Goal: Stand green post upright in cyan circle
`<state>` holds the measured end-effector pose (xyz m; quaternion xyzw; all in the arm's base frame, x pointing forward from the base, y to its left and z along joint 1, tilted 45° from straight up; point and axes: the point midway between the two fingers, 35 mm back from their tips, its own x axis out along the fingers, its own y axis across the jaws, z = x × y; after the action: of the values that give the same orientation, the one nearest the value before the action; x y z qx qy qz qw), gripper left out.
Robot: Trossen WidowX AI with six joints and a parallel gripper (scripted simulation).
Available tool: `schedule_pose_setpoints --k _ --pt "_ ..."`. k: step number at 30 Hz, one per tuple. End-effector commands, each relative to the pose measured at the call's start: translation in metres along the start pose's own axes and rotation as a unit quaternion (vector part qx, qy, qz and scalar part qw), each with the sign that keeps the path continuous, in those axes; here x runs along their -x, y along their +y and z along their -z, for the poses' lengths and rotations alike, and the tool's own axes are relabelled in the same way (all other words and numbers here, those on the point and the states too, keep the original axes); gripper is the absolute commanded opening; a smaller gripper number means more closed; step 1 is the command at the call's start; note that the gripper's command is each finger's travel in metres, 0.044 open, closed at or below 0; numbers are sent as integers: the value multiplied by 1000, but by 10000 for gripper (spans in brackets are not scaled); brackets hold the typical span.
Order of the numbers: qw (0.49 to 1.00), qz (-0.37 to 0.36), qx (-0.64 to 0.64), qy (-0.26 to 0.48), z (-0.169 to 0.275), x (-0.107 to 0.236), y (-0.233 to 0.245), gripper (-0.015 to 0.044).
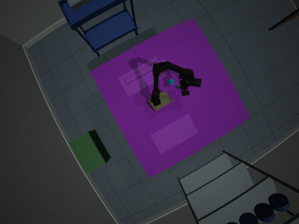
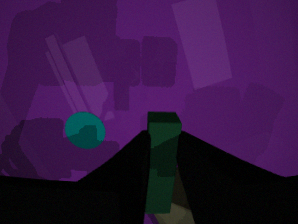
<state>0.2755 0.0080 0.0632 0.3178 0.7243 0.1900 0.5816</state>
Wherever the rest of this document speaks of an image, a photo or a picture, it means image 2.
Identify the teal circle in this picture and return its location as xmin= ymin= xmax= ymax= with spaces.
xmin=64 ymin=112 xmax=105 ymax=148

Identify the dark green rectangular post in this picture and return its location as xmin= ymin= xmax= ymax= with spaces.
xmin=145 ymin=112 xmax=182 ymax=214

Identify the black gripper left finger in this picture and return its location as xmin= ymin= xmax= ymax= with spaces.
xmin=0 ymin=131 xmax=152 ymax=224

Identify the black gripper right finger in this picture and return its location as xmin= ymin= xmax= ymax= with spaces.
xmin=177 ymin=131 xmax=298 ymax=224

